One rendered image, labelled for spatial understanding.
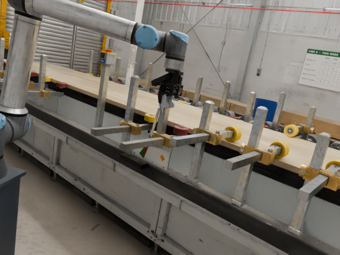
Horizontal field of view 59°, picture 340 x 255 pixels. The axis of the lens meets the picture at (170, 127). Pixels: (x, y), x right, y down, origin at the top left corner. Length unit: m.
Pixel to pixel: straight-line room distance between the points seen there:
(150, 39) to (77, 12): 0.31
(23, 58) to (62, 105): 1.16
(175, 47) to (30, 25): 0.66
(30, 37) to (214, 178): 1.14
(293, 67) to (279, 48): 0.66
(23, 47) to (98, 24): 0.42
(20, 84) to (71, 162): 1.25
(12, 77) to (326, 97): 7.71
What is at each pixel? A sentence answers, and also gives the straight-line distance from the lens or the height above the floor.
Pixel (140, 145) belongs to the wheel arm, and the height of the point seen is 0.84.
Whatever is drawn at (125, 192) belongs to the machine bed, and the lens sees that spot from 2.20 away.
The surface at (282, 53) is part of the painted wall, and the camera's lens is 8.92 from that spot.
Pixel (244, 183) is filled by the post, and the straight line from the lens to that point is 1.33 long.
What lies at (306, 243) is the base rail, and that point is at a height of 0.70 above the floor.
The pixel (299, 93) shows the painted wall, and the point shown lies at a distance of 8.68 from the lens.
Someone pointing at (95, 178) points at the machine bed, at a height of 0.25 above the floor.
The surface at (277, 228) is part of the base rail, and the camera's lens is 1.31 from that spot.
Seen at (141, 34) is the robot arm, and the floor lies 1.33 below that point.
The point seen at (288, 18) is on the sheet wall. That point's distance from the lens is 9.09.
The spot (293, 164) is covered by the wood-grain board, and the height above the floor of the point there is 0.90.
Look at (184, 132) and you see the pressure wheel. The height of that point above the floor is 0.89.
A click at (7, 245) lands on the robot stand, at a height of 0.23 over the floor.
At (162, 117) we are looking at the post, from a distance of 1.54.
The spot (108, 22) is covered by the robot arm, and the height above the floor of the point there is 1.35.
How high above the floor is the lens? 1.27
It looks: 13 degrees down
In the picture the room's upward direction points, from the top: 11 degrees clockwise
